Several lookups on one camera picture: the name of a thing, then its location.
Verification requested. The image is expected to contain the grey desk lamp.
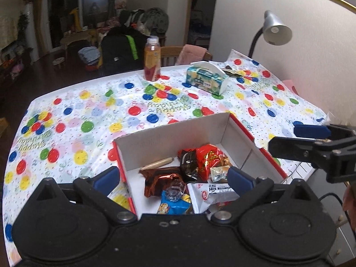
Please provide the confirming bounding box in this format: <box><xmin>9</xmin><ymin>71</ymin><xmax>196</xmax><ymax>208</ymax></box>
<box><xmin>248</xmin><ymin>10</ymin><xmax>293</xmax><ymax>59</ymax></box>

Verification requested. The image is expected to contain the silver white spicy strip bag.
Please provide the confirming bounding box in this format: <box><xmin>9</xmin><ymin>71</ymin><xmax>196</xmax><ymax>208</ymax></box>
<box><xmin>187</xmin><ymin>183</ymin><xmax>240</xmax><ymax>214</ymax></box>

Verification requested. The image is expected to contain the orange juice bottle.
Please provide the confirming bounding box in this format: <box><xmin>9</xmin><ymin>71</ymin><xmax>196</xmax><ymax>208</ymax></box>
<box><xmin>144</xmin><ymin>36</ymin><xmax>161</xmax><ymax>81</ymax></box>

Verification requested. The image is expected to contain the empty wrapper near tissue box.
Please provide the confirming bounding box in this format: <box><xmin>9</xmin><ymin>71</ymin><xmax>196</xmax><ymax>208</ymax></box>
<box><xmin>221</xmin><ymin>65</ymin><xmax>247</xmax><ymax>77</ymax></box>

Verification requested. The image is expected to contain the blue cookie snack bag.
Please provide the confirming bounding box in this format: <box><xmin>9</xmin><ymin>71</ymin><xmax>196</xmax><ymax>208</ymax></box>
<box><xmin>157</xmin><ymin>191</ymin><xmax>192</xmax><ymax>215</ymax></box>

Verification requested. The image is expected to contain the red chip bag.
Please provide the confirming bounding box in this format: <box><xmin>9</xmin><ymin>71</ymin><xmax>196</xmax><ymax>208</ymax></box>
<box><xmin>196</xmin><ymin>144</ymin><xmax>232</xmax><ymax>181</ymax></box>

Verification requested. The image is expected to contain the black dark snack packet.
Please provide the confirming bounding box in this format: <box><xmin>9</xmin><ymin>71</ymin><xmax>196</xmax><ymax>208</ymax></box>
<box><xmin>177</xmin><ymin>149</ymin><xmax>198</xmax><ymax>182</ymax></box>

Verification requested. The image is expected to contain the red white cardboard box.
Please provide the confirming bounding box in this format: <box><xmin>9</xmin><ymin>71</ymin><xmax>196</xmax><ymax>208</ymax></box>
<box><xmin>112</xmin><ymin>111</ymin><xmax>288</xmax><ymax>218</ymax></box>

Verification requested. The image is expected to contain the teal tissue box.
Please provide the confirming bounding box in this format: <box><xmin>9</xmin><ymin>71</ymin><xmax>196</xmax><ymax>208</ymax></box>
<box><xmin>186</xmin><ymin>61</ymin><xmax>229</xmax><ymax>96</ymax></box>

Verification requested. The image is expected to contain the balloon birthday tablecloth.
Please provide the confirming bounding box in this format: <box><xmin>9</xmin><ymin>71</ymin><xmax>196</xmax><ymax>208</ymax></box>
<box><xmin>2</xmin><ymin>51</ymin><xmax>326</xmax><ymax>265</ymax></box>

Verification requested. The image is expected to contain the black backpack green stripe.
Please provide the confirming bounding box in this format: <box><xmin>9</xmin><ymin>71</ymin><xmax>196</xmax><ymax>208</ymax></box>
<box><xmin>101</xmin><ymin>26</ymin><xmax>148</xmax><ymax>75</ymax></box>

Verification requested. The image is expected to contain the person right hand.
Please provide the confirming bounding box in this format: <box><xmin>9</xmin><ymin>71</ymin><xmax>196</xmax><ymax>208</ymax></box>
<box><xmin>343</xmin><ymin>186</ymin><xmax>356</xmax><ymax>231</ymax></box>

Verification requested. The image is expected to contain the green egg snack packet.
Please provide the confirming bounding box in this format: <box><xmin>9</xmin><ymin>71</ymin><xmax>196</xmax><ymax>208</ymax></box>
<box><xmin>210</xmin><ymin>165</ymin><xmax>230</xmax><ymax>183</ymax></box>

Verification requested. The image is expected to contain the sausage stick snack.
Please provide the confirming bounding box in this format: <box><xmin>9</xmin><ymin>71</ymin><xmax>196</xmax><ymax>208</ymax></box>
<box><xmin>140</xmin><ymin>157</ymin><xmax>174</xmax><ymax>171</ymax></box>

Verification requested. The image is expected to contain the brown foil snack bag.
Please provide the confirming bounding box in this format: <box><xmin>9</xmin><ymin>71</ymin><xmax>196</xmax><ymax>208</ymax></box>
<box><xmin>139</xmin><ymin>166</ymin><xmax>186</xmax><ymax>198</ymax></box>

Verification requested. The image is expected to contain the wooden chair far side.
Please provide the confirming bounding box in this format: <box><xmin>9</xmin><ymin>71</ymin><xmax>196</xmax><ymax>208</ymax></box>
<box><xmin>160</xmin><ymin>46</ymin><xmax>212</xmax><ymax>66</ymax></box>

